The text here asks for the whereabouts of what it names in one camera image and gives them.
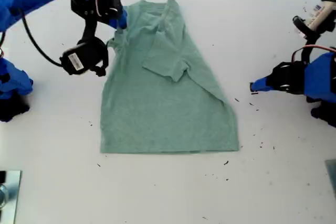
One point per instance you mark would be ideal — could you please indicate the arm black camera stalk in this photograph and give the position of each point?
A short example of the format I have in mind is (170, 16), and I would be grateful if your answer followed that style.
(89, 28)
(308, 48)

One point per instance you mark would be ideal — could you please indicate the black clamp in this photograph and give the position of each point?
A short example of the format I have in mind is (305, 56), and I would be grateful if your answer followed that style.
(2, 176)

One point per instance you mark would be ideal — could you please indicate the arm camera box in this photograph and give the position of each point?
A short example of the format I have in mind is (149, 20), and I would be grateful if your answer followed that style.
(84, 56)
(320, 15)

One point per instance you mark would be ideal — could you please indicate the green t-shirt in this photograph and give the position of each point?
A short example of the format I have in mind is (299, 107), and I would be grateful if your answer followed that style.
(162, 108)

